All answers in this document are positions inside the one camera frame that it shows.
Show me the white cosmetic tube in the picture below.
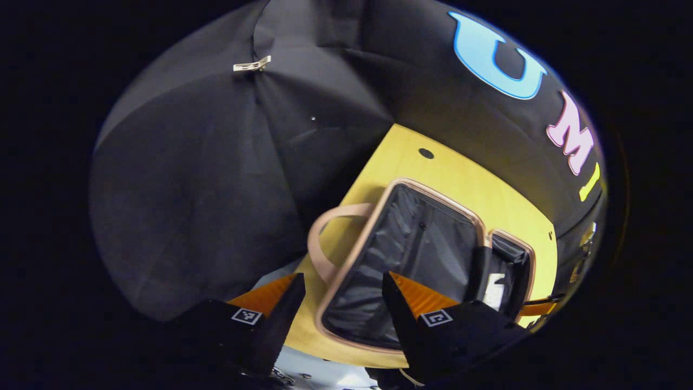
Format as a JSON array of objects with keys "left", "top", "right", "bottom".
[{"left": 485, "top": 274, "right": 506, "bottom": 311}]

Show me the beige plastic clip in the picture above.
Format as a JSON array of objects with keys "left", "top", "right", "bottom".
[{"left": 233, "top": 55, "right": 272, "bottom": 72}]

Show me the black backdrop cloth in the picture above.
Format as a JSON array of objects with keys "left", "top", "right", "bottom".
[{"left": 89, "top": 0, "right": 607, "bottom": 323}]

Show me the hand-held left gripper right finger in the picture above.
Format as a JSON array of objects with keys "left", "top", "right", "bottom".
[{"left": 382, "top": 271, "right": 534, "bottom": 385}]

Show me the pink suitcase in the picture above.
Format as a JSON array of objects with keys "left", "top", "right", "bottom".
[{"left": 307, "top": 178, "right": 537, "bottom": 355}]

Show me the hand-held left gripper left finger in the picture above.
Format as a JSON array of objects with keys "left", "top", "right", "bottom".
[{"left": 179, "top": 272, "right": 307, "bottom": 380}]

